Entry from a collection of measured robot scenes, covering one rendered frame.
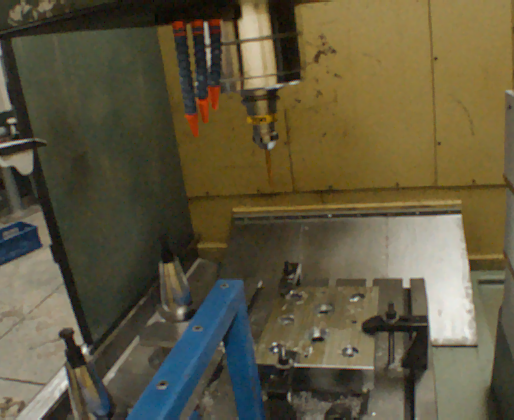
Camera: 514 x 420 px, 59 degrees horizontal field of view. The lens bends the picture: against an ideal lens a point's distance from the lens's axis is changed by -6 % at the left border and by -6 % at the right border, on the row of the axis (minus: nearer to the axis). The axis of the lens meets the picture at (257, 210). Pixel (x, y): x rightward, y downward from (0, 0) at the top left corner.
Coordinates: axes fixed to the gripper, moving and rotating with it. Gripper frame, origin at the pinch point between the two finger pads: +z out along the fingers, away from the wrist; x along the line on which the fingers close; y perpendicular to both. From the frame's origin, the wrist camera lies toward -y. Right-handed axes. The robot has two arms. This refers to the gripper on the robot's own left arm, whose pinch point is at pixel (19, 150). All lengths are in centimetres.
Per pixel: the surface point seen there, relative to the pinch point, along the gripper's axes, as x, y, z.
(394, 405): -9, 55, 56
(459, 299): -79, 75, 77
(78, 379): 30.5, 16.7, 26.5
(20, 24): 17.0, -16.4, 19.9
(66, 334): 29.7, 12.1, 26.3
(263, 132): -13.0, 3.7, 36.5
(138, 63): -97, -9, -26
